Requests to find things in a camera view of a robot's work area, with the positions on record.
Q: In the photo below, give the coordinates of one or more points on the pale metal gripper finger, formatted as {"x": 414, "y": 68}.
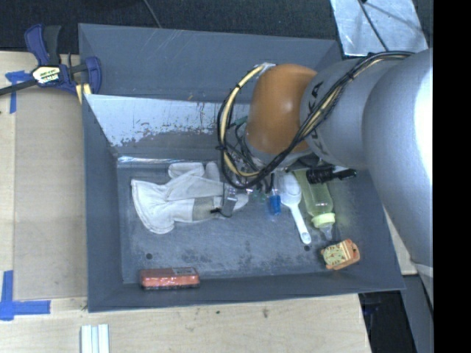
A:
{"x": 228, "y": 204}

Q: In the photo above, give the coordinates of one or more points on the grey metal bin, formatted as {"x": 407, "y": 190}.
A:
{"x": 221, "y": 245}

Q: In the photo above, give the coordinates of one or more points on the small blue cylinder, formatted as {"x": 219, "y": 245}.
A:
{"x": 275, "y": 204}

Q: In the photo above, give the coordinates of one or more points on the white plastic spoon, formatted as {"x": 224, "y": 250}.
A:
{"x": 294, "y": 197}

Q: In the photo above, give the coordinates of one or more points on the clear yellow-green baby bottle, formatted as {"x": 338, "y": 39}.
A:
{"x": 318, "y": 200}

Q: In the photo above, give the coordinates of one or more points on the red-brown flat block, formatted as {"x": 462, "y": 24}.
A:
{"x": 169, "y": 278}

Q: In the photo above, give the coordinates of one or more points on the orange patterned toy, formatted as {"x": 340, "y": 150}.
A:
{"x": 340, "y": 254}

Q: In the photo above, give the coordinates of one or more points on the pale wood board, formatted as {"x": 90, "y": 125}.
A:
{"x": 48, "y": 197}

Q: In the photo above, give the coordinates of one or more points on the black cylinder on white bracket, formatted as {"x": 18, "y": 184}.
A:
{"x": 320, "y": 175}

